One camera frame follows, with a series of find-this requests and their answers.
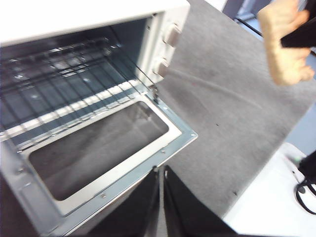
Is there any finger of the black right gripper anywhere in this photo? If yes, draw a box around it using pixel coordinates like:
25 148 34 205
298 0 316 12
280 17 316 49

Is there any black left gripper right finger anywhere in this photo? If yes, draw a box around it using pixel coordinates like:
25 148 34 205
163 164 237 237

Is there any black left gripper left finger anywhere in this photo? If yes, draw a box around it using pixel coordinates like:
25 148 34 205
86 167 160 237

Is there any golden brown bread loaf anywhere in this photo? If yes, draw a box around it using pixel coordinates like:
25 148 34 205
258 0 316 86

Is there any oven door with brown handle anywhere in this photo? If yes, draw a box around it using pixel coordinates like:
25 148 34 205
0 93 199 237

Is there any cream white toaster oven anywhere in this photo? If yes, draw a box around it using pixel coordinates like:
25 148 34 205
0 0 191 151

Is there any temperature knob with brown grip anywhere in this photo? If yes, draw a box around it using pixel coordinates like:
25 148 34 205
162 22 183 47

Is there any timer knob with brown grip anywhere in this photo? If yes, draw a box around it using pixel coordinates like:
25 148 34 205
153 58 171 78

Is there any thin black cable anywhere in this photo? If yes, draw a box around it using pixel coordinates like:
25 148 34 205
236 17 263 36

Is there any dark grey window frame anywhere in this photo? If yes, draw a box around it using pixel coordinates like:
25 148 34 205
222 0 262 38

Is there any metal wire oven rack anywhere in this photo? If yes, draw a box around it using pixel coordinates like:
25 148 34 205
0 37 158 149

